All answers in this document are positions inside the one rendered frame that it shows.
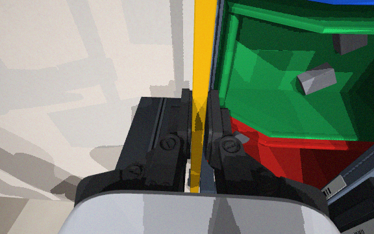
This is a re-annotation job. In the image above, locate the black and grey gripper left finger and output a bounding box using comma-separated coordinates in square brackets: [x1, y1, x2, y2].
[74, 88, 192, 207]

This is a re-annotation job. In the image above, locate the dark grey case with orange latches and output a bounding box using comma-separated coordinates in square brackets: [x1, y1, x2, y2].
[328, 177, 374, 234]

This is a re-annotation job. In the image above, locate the blue open bin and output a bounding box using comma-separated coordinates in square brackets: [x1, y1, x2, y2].
[306, 0, 374, 5]

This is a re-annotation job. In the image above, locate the dark grey block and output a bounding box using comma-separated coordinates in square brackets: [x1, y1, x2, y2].
[332, 34, 368, 55]

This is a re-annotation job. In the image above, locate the grey disc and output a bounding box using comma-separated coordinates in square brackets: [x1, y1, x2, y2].
[232, 131, 250, 144]

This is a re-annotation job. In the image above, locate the grey rectangular block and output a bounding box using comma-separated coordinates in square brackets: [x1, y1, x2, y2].
[297, 62, 337, 95]

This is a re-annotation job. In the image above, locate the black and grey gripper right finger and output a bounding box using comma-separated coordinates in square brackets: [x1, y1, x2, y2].
[205, 89, 330, 218]

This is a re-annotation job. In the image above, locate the dark blue metal shelf rack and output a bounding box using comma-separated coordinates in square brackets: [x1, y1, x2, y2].
[199, 0, 374, 205]

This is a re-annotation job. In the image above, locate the yellow bar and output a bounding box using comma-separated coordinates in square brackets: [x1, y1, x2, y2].
[190, 0, 217, 193]

